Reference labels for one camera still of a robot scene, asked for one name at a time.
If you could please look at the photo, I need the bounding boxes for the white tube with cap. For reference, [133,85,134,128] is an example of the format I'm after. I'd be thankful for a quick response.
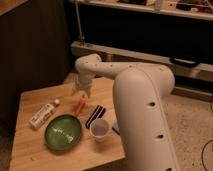
[29,99,60,129]

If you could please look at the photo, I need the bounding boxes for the black white striped object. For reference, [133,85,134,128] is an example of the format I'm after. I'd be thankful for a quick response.
[85,105,106,129]

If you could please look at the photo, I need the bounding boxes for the metal pole stand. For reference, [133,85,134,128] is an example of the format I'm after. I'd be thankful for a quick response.
[74,0,88,46]

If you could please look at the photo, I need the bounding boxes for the orange pepper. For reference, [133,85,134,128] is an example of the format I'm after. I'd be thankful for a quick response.
[75,94,86,116]

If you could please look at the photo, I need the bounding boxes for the long white beam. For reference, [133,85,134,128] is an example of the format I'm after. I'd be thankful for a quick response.
[71,41,213,82]

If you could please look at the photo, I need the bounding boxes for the wooden table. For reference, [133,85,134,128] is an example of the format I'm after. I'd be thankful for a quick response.
[9,83,128,171]

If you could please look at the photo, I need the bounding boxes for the blue sponge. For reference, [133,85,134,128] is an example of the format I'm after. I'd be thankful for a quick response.
[112,122,120,135]

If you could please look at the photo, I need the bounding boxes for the black cable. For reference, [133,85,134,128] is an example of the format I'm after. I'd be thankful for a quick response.
[201,99,213,171]

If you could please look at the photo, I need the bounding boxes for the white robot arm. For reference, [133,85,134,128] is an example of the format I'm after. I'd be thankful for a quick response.
[74,54,181,171]

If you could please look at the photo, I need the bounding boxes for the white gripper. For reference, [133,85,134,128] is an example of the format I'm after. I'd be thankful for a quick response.
[72,79,92,98]

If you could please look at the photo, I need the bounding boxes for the cluttered shelf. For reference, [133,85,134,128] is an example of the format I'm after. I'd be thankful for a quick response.
[69,0,213,21]

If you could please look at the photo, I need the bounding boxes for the black handle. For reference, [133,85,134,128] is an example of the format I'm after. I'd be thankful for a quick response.
[169,57,200,68]

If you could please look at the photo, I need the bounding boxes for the green round plate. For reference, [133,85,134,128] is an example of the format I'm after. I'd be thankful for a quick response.
[44,114,82,151]

